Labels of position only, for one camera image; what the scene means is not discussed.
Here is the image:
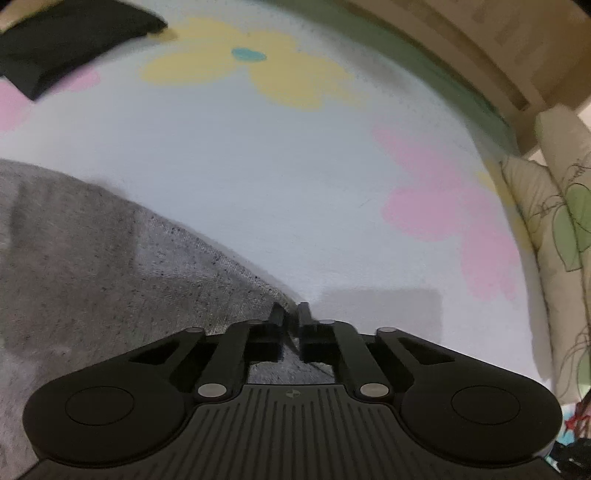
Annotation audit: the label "floral printed blanket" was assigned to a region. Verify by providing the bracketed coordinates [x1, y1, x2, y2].
[0, 0, 555, 393]

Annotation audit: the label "leaf print pillow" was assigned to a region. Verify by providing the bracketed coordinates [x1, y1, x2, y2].
[534, 107, 591, 273]
[501, 156, 591, 408]

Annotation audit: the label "wooden headboard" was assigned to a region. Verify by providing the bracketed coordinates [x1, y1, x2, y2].
[344, 0, 591, 158]

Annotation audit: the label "colourful printed cloth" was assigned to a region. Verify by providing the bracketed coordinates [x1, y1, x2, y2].
[549, 401, 591, 480]

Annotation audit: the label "black folded cloth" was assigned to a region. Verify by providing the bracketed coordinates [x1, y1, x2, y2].
[0, 0, 168, 101]

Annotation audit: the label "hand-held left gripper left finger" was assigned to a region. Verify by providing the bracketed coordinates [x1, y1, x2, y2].
[129, 302, 288, 403]

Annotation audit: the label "grey speckled pants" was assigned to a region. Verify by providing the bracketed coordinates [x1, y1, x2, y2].
[0, 159, 336, 480]

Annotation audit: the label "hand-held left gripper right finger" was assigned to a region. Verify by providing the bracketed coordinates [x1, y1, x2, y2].
[298, 302, 457, 403]

